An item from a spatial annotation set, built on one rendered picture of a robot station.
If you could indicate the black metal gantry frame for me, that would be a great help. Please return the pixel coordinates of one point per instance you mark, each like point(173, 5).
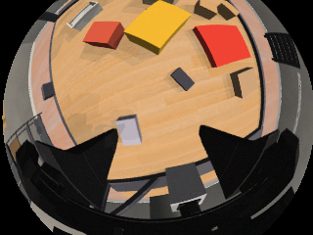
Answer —
point(50, 17)

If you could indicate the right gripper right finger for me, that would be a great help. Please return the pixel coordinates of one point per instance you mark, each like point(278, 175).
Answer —
point(232, 157)

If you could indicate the yellow rectangular block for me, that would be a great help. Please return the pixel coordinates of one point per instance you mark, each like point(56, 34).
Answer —
point(154, 28)

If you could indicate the white open box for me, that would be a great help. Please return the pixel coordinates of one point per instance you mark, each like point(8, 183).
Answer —
point(83, 17)

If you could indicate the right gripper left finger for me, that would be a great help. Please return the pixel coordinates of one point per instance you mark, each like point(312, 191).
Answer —
point(86, 166)

